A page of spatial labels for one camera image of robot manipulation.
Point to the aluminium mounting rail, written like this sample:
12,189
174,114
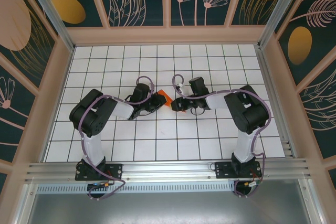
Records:
168,170

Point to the aluminium side rail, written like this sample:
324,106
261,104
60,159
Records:
275,103

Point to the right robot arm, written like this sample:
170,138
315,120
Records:
249,113

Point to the grey metal sheet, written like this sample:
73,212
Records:
168,208

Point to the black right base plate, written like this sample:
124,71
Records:
223,170

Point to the aluminium frame post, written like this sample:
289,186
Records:
52,14
278,6

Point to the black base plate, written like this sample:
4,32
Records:
115,171
223,170

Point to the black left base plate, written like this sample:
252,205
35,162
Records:
115,171

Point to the orange paper sheet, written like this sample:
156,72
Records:
163,93

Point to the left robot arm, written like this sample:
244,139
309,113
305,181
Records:
89,119

